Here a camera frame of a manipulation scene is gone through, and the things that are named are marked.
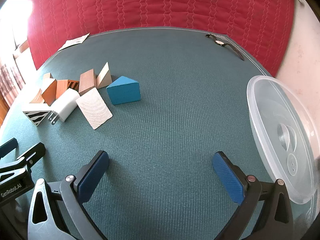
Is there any patterned curtain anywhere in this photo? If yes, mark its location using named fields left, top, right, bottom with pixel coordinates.
left=0, top=64, right=25, bottom=108

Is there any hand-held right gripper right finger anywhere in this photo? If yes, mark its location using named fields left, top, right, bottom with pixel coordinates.
left=212, top=151, right=294, bottom=240

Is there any blue triangular block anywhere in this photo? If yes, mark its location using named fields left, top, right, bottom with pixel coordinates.
left=106, top=76, right=141, bottom=105

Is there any clear plastic bowl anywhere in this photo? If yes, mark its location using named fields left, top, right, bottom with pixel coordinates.
left=246, top=75, right=320, bottom=205

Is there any black strap wristwatch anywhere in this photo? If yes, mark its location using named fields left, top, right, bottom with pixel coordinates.
left=205, top=34, right=245, bottom=62

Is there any brown rectangular wooden block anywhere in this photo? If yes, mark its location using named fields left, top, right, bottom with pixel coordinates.
left=79, top=69, right=97, bottom=96

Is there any small tan wooden block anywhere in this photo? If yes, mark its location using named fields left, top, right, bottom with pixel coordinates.
left=42, top=72, right=54, bottom=89

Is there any wooden arch block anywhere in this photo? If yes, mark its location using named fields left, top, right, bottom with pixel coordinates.
left=29, top=88, right=45, bottom=105

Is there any plain orange block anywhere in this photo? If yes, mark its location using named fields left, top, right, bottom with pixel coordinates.
left=41, top=79, right=58, bottom=105

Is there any pale wooden block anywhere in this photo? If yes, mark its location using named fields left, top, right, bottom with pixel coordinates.
left=75, top=87, right=113, bottom=130

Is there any white power adapter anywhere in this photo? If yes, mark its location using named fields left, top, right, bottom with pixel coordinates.
left=47, top=88, right=80, bottom=125

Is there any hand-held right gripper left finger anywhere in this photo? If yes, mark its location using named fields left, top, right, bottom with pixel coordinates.
left=27, top=150, right=110, bottom=240

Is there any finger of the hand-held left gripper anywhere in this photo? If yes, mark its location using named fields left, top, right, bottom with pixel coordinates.
left=0, top=138, right=18, bottom=158
left=0, top=142, right=47, bottom=178

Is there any orange black striped block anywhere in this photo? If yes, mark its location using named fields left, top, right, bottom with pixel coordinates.
left=55, top=79, right=80, bottom=100

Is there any zebra striped block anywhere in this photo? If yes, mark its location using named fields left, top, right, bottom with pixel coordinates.
left=22, top=109, right=52, bottom=127

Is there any red quilted blanket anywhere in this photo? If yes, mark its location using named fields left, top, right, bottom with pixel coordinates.
left=26, top=0, right=297, bottom=78

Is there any white paper packet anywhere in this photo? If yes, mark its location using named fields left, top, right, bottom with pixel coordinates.
left=57, top=33, right=90, bottom=52

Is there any pale wooden wedge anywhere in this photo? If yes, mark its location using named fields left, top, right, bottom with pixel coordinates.
left=96, top=62, right=112, bottom=89

